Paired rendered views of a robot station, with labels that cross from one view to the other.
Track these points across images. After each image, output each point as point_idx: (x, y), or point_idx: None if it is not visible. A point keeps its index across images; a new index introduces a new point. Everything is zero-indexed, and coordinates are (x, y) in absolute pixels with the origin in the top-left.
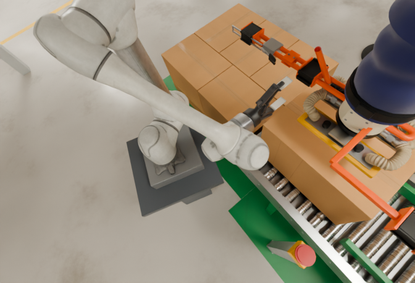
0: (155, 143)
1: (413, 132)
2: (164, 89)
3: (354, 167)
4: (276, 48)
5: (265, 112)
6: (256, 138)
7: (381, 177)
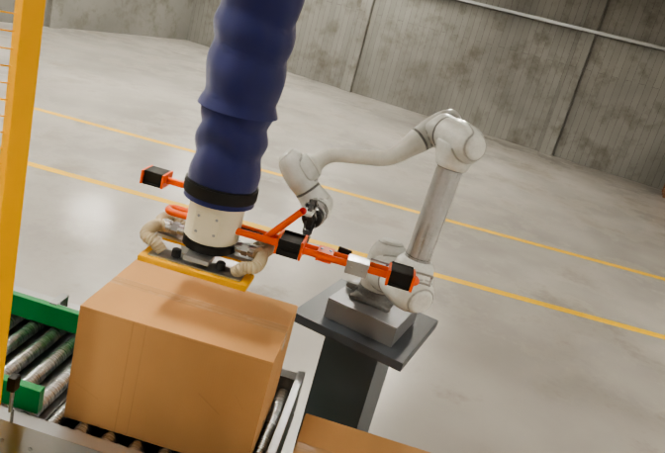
0: (378, 240)
1: (170, 207)
2: (415, 234)
3: (167, 286)
4: (349, 255)
5: (304, 228)
6: (296, 154)
7: (135, 282)
